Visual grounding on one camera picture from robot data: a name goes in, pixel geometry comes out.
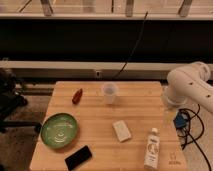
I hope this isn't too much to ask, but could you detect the white ceramic cup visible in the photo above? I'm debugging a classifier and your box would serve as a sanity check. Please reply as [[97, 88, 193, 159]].
[[101, 82, 118, 105]]

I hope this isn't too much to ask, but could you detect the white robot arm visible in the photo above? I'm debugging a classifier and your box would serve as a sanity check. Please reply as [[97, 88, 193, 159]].
[[162, 62, 213, 114]]

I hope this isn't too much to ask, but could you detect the white soap bar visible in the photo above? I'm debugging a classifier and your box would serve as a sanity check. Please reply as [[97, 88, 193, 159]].
[[113, 120, 131, 142]]

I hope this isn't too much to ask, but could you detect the green plate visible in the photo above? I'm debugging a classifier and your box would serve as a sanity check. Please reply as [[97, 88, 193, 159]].
[[40, 113, 78, 149]]

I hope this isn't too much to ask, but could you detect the black smartphone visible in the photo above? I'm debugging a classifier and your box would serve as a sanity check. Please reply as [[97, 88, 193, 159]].
[[65, 145, 92, 171]]

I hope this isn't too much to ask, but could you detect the blue connector box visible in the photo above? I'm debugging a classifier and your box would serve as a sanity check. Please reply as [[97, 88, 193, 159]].
[[173, 114, 186, 129]]

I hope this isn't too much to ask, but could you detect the white plastic bottle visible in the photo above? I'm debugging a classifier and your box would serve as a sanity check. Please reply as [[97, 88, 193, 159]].
[[144, 128, 160, 171]]

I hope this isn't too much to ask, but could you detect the black office chair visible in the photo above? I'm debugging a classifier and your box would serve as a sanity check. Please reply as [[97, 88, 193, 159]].
[[0, 68, 41, 133]]

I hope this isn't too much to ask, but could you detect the white wall outlet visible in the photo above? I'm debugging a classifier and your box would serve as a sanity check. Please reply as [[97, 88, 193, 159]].
[[95, 71, 101, 78]]

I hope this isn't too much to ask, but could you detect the black hanging cable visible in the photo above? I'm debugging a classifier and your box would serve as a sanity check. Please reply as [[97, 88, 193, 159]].
[[111, 10, 150, 80]]

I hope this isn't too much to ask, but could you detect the black cable on floor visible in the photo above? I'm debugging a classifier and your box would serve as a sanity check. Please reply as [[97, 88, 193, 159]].
[[175, 103, 213, 171]]

